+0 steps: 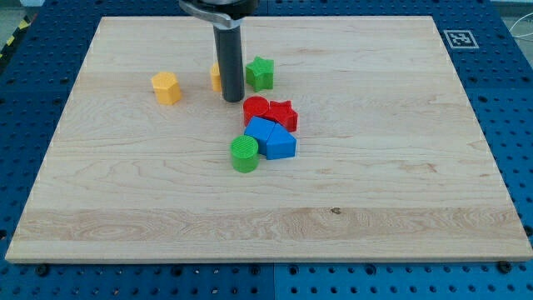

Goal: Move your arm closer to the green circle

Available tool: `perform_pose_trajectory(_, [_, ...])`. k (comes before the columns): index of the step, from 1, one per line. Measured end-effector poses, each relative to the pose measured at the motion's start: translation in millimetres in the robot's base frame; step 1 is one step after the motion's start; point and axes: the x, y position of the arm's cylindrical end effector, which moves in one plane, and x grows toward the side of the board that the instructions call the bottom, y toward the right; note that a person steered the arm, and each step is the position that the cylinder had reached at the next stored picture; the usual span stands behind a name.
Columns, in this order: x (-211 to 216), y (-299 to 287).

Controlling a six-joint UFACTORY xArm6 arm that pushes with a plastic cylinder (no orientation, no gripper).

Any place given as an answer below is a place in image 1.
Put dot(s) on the black bolt front right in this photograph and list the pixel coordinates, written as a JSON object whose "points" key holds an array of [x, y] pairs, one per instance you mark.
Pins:
{"points": [[504, 267]]}

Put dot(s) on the white fiducial marker tag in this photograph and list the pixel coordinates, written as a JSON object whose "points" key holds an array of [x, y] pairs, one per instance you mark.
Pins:
{"points": [[460, 39]]}

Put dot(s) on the robot arm flange with clamp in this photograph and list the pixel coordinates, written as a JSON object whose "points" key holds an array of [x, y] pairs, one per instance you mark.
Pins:
{"points": [[222, 14]]}

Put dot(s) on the yellow hexagon block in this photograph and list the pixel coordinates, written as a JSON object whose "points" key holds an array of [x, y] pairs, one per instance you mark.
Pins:
{"points": [[166, 88]]}

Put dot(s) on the black bolt front left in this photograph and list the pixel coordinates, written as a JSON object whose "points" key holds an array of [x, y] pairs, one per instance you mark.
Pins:
{"points": [[42, 270]]}

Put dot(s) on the red star block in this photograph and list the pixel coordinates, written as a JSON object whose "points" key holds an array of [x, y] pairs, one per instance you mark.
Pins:
{"points": [[283, 113]]}

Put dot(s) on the yellow block behind tool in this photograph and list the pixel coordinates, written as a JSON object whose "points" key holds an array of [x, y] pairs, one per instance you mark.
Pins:
{"points": [[216, 77]]}

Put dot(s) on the wooden board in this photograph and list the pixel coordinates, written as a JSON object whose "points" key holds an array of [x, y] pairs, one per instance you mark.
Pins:
{"points": [[391, 164]]}

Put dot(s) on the black bolt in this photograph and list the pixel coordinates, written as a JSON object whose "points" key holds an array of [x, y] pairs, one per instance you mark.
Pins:
{"points": [[42, 270], [504, 267]]}

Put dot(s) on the blue cube block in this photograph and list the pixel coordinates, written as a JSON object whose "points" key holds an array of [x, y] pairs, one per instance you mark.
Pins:
{"points": [[260, 129]]}

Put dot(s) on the green star block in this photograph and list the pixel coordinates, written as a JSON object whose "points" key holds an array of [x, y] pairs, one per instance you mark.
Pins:
{"points": [[260, 74]]}

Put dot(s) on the green cylinder block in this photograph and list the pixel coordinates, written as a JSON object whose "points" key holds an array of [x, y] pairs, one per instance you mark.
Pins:
{"points": [[244, 153]]}

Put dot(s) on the red cylinder block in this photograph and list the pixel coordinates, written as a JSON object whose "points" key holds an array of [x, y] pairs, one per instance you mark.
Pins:
{"points": [[254, 106]]}

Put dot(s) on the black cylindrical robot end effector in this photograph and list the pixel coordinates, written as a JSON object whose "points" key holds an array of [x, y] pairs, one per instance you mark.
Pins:
{"points": [[229, 56]]}

